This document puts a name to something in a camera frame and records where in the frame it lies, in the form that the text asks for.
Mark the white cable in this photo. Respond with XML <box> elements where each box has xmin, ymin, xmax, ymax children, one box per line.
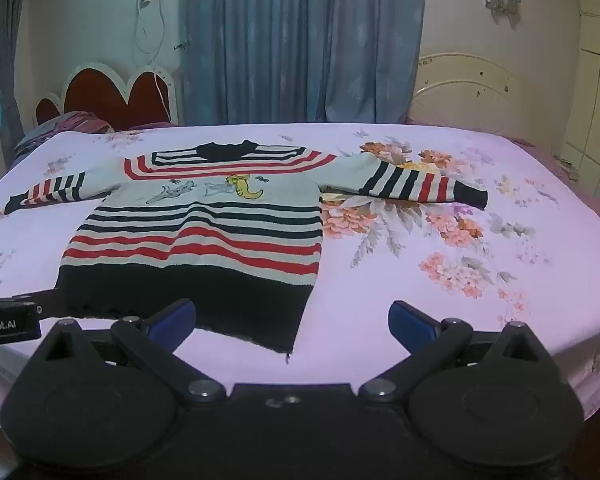
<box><xmin>134</xmin><ymin>0</ymin><xmax>175</xmax><ymax>122</ymax></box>

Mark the cream wardrobe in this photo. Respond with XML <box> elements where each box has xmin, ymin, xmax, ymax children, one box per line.
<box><xmin>561</xmin><ymin>9</ymin><xmax>600</xmax><ymax>177</ymax></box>

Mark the striped purple pillow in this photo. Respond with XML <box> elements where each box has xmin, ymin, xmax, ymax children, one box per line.
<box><xmin>14</xmin><ymin>111</ymin><xmax>114</xmax><ymax>155</ymax></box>

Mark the blue curtain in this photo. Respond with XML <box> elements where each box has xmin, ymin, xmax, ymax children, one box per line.
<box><xmin>179</xmin><ymin>0</ymin><xmax>429</xmax><ymax>127</ymax></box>

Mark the cream arched headboard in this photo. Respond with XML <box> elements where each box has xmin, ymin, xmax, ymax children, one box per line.
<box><xmin>409</xmin><ymin>52</ymin><xmax>552</xmax><ymax>142</ymax></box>

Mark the floral bed sheet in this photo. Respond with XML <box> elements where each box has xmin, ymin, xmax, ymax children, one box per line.
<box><xmin>0</xmin><ymin>121</ymin><xmax>600</xmax><ymax>427</ymax></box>

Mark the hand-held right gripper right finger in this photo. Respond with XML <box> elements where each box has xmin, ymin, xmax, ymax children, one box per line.
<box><xmin>358</xmin><ymin>300</ymin><xmax>557</xmax><ymax>406</ymax></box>

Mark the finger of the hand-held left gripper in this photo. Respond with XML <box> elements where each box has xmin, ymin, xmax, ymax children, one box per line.
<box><xmin>7</xmin><ymin>287</ymin><xmax>63</xmax><ymax>319</ymax></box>

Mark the red scalloped headboard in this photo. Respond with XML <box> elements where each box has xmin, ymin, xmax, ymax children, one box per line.
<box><xmin>32</xmin><ymin>61</ymin><xmax>182</xmax><ymax>132</ymax></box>

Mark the striped knit sweater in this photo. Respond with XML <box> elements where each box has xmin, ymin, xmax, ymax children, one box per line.
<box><xmin>3</xmin><ymin>139</ymin><xmax>489</xmax><ymax>353</ymax></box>

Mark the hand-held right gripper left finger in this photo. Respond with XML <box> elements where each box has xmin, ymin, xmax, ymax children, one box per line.
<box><xmin>27</xmin><ymin>298</ymin><xmax>227</xmax><ymax>406</ymax></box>

